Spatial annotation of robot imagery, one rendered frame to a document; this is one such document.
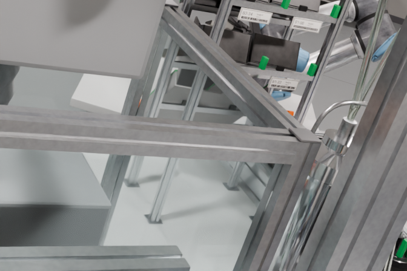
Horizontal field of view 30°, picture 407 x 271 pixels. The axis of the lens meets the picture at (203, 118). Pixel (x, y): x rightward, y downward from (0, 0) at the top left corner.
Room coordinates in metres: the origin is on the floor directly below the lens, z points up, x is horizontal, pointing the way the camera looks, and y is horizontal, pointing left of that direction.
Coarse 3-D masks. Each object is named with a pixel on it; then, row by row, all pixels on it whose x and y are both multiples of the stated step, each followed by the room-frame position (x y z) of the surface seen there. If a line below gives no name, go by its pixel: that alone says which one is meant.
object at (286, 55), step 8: (256, 40) 1.84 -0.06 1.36; (264, 40) 1.85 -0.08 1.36; (272, 40) 1.86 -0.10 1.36; (280, 40) 1.87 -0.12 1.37; (256, 48) 1.84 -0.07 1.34; (264, 48) 1.85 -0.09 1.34; (272, 48) 1.86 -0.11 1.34; (280, 48) 1.87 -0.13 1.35; (288, 48) 1.88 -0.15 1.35; (296, 48) 1.89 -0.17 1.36; (248, 56) 1.84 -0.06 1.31; (256, 56) 1.83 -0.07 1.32; (272, 56) 1.85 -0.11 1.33; (280, 56) 1.86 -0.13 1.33; (288, 56) 1.87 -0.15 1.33; (296, 56) 1.88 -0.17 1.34; (248, 64) 1.88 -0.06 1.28; (256, 64) 1.85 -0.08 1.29; (272, 64) 1.84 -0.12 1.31; (280, 64) 1.85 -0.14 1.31; (288, 64) 1.86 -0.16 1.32; (296, 64) 1.87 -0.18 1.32
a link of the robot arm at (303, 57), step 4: (300, 48) 2.39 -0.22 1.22; (300, 52) 2.37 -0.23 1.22; (304, 52) 2.37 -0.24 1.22; (300, 56) 2.36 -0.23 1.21; (304, 56) 2.36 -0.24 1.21; (308, 56) 2.37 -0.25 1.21; (300, 60) 2.35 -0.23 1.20; (304, 60) 2.35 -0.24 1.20; (308, 60) 2.37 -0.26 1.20; (300, 64) 2.35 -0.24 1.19; (304, 64) 2.35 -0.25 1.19; (296, 68) 2.36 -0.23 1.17; (300, 68) 2.35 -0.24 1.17; (304, 68) 2.36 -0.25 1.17; (300, 72) 2.36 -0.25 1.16
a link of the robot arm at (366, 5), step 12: (360, 0) 2.66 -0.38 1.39; (372, 0) 2.67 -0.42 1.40; (324, 12) 2.59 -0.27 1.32; (348, 12) 2.63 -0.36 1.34; (360, 12) 2.64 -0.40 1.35; (372, 12) 2.64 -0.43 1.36; (264, 24) 2.49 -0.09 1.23; (276, 24) 2.50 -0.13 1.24; (324, 24) 2.59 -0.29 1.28; (276, 36) 2.48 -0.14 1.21
